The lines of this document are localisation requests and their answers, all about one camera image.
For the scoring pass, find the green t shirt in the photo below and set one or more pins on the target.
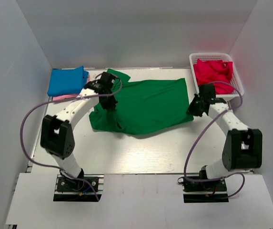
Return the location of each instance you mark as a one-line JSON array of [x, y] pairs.
[[143, 107]]

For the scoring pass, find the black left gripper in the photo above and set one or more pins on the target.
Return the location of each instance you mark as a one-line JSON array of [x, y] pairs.
[[110, 106]]

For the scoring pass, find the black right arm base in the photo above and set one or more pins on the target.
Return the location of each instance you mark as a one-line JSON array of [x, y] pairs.
[[207, 192]]

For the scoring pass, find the white plastic basket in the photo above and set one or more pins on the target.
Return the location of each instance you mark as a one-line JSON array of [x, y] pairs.
[[223, 90]]

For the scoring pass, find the folded pink t shirt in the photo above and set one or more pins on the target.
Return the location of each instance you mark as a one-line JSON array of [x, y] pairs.
[[66, 96]]

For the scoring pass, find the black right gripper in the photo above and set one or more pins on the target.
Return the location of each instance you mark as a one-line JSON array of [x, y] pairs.
[[191, 109]]

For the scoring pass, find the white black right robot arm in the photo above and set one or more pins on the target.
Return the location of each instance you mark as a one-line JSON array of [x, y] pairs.
[[243, 146]]

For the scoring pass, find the crumpled red t shirt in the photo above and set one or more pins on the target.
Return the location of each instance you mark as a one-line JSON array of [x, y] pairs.
[[212, 71]]

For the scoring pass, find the folded blue t shirt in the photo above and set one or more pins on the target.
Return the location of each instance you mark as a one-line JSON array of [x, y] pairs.
[[67, 81]]

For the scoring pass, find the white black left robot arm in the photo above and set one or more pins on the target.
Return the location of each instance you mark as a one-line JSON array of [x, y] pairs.
[[57, 130]]

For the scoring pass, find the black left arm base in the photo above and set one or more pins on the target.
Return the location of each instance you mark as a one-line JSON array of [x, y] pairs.
[[65, 191]]

